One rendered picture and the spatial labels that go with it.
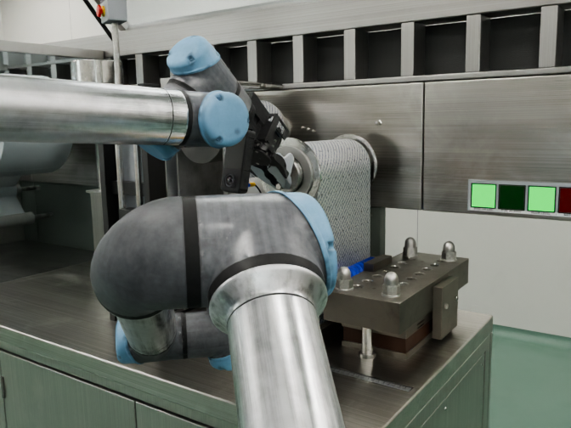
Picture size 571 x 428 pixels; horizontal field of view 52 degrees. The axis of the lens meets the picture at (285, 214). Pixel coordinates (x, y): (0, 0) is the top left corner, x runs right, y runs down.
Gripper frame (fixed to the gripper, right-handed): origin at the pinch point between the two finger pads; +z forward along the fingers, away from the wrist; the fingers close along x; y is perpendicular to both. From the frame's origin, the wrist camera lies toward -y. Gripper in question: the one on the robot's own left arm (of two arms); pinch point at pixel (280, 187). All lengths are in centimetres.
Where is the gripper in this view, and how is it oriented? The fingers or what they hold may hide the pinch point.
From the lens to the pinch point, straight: 115.2
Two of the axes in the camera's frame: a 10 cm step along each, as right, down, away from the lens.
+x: -8.3, -0.8, 5.6
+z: 4.4, 5.3, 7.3
